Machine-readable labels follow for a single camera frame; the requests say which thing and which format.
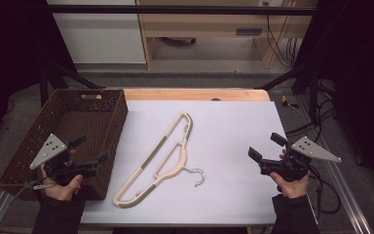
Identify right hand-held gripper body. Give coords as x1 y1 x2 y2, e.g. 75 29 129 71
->
259 136 343 182

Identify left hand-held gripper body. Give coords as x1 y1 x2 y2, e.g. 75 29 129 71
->
28 133 100 187

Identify brown woven basket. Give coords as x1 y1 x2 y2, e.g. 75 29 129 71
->
0 88 130 202

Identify person's right hand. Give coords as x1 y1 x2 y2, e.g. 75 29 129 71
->
269 171 311 200

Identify person's left hand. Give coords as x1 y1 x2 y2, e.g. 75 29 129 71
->
40 164 84 202

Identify white table sheet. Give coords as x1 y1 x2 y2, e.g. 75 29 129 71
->
80 99 319 226

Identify yellow and black tool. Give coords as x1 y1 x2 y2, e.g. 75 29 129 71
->
280 95 300 110

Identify black metal stand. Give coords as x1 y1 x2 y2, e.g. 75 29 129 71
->
259 61 320 122
38 58 106 108

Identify wooden table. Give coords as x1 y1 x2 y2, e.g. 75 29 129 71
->
123 88 271 102

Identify black curtain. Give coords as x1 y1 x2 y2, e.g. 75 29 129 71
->
291 0 374 198
0 0 79 154

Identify white cabinet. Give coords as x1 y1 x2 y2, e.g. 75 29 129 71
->
46 0 147 65

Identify light wooden desk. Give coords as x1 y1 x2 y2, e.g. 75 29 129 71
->
135 0 319 70

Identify black floor cables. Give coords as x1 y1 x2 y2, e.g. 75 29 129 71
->
285 97 338 138

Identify grey cable with plug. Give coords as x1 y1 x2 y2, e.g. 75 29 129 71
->
10 181 56 204

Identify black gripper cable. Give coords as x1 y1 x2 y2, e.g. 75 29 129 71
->
306 165 343 220

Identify black hanging cables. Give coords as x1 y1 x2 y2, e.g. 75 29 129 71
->
263 1 299 68

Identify black horizontal frame bar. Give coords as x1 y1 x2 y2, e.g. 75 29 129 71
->
45 4 318 17

